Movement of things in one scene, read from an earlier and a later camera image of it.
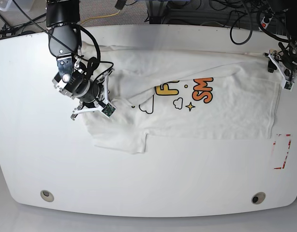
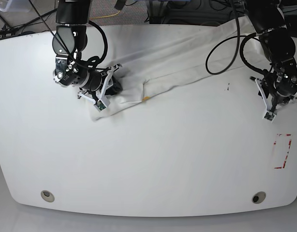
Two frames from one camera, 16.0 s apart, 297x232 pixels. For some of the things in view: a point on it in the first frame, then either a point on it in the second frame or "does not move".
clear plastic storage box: (9, 6) does not move
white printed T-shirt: (183, 93) -> (154, 54)
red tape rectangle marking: (289, 144) does not move
